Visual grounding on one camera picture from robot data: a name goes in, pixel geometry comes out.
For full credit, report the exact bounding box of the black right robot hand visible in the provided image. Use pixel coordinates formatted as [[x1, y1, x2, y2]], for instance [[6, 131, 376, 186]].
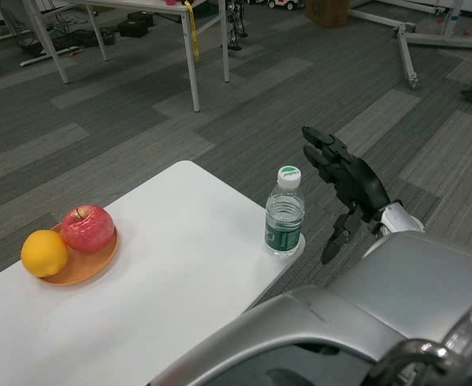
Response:
[[302, 125, 392, 265]]

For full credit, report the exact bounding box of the clear water bottle green label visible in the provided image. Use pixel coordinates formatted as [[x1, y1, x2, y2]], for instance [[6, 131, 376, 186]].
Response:
[[264, 164, 306, 257]]

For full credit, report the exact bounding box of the plain brown cardboard box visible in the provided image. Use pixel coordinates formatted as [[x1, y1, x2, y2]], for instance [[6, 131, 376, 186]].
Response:
[[306, 0, 351, 28]]

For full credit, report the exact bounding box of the silver robot chest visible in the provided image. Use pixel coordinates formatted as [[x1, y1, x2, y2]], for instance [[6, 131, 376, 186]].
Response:
[[150, 285, 472, 386]]

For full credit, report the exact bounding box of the long white table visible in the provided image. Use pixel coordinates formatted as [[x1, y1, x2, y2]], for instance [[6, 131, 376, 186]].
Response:
[[16, 0, 231, 113]]

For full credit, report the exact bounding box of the silver black humanoid robot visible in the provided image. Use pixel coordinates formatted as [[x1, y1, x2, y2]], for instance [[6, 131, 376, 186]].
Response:
[[221, 0, 249, 51]]

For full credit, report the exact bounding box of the yellow tape measure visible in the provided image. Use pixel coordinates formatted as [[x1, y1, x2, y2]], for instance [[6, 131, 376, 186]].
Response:
[[185, 0, 201, 62]]

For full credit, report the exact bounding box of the black floor box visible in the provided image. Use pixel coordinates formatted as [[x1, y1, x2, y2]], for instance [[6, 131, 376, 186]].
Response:
[[117, 18, 152, 39], [127, 10, 155, 25]]

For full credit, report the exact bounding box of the red apple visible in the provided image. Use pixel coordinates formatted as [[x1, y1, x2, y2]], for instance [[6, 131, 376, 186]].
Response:
[[61, 204, 116, 254]]

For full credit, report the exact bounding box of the orange plastic plate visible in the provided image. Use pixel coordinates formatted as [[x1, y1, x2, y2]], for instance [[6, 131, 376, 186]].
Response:
[[38, 223, 120, 287]]

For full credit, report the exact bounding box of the yellow lemon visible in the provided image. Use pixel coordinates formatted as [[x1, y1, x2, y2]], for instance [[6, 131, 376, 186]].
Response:
[[20, 229, 69, 278]]

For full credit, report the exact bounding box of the white standing desk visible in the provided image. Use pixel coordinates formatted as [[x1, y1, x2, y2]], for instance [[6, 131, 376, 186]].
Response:
[[0, 23, 83, 68]]

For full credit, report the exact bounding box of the white metal stand frame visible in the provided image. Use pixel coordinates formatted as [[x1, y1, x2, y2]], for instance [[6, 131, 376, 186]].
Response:
[[347, 0, 472, 92]]

